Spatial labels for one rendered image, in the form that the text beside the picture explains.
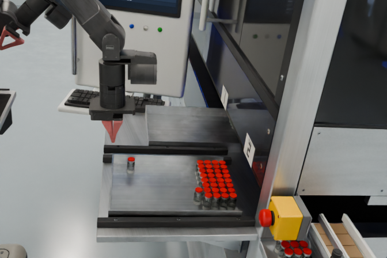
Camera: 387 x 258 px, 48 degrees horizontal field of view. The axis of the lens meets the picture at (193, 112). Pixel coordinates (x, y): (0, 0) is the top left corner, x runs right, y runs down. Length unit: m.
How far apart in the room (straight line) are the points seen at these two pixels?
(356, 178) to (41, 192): 1.97
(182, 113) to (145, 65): 0.71
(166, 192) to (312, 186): 0.40
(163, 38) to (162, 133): 0.52
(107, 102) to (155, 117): 0.64
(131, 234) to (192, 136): 0.52
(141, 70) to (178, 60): 0.95
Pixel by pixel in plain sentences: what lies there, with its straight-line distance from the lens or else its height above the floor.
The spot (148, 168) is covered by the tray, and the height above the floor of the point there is 0.88.
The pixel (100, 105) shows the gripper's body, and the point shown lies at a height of 1.18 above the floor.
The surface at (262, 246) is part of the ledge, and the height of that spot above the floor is 0.88.
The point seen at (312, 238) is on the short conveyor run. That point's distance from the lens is 1.11.
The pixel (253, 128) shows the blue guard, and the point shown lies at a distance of 1.17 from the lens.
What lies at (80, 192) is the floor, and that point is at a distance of 2.67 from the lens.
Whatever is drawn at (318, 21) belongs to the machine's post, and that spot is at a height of 1.43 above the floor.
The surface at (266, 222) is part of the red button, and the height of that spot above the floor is 1.00.
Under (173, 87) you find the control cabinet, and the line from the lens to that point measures 1.93.
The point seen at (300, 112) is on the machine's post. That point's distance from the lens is 0.95.
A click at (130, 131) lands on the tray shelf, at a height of 0.88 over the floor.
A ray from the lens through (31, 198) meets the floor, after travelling 2.66.
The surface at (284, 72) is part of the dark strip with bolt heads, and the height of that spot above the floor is 1.29.
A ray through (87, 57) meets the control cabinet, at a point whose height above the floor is 0.95.
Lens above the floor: 1.62
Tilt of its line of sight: 26 degrees down
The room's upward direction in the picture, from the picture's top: 7 degrees clockwise
